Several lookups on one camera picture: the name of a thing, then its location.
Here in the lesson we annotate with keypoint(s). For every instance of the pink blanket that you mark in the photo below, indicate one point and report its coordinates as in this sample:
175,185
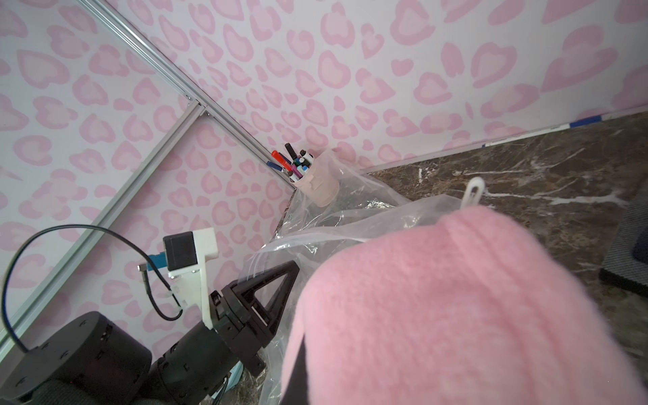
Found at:
470,310

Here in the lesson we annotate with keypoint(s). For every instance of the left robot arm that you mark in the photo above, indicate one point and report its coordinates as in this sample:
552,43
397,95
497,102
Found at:
98,362

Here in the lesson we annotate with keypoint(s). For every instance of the pink pen cup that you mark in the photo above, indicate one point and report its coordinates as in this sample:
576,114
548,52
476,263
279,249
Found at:
318,184

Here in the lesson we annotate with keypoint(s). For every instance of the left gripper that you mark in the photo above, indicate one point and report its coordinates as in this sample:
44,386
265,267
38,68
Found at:
247,314

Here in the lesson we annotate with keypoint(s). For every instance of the dark blanket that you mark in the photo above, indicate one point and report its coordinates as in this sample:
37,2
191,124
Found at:
625,265

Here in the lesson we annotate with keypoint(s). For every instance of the black marker pen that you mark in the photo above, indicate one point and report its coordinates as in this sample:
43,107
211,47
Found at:
291,151

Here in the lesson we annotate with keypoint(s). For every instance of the clear plastic vacuum bag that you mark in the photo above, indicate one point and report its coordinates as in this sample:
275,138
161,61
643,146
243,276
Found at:
363,209

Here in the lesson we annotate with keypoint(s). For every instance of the white bag zipper slider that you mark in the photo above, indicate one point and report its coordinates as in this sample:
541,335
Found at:
473,192

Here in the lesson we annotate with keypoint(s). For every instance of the blue marker pen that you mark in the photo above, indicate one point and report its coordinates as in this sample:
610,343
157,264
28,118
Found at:
275,166

